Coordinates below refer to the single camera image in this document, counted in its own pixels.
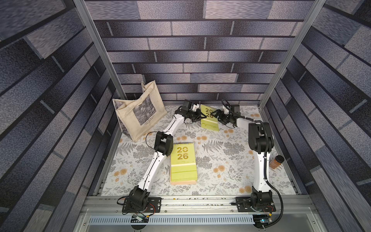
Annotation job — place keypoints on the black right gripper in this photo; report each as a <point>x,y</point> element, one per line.
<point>222,115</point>

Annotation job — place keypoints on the brown bottle black cap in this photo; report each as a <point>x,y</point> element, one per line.
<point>276,162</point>

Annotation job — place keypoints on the left aluminium frame post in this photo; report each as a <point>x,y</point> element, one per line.
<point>93,32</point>

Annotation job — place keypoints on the pink 2026 desk calendar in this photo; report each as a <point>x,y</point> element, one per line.
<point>191,182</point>

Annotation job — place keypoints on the aluminium frame post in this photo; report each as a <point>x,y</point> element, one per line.
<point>93,32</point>
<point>307,23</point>

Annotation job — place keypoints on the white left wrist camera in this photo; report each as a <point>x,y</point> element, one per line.
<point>195,107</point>

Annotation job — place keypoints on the right aluminium frame post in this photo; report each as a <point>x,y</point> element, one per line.
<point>307,23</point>

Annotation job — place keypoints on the green 2026 calendar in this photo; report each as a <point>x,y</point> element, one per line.
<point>183,162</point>
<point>210,122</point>

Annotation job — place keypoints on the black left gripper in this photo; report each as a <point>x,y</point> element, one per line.
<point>198,116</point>

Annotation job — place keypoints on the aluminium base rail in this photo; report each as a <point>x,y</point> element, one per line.
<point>193,205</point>

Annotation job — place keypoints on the cream canvas tote bag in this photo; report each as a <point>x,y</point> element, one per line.
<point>138,117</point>

